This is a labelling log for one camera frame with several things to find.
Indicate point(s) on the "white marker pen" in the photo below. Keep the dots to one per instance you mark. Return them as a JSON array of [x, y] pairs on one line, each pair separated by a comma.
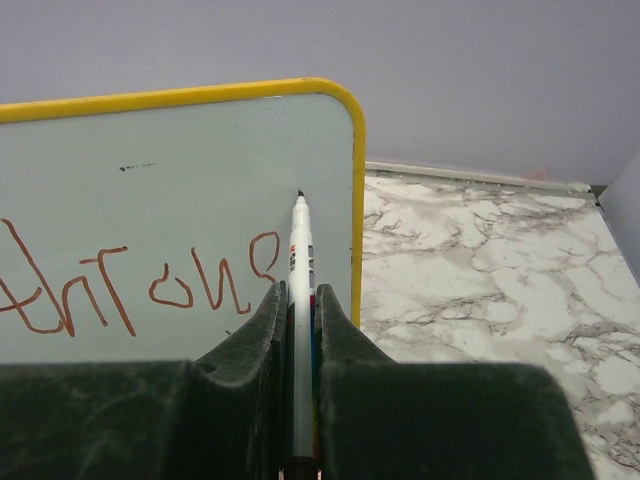
[[301, 303]]

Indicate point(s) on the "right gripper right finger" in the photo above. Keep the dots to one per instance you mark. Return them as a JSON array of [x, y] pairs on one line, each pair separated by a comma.
[[381, 419]]

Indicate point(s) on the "yellow framed whiteboard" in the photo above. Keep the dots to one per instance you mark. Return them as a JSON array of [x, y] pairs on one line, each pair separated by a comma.
[[149, 226]]

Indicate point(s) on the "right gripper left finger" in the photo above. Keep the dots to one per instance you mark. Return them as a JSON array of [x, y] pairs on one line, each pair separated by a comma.
[[217, 417]]

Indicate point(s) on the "aluminium table frame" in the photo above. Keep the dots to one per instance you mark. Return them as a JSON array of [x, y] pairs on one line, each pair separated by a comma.
[[501, 181]]

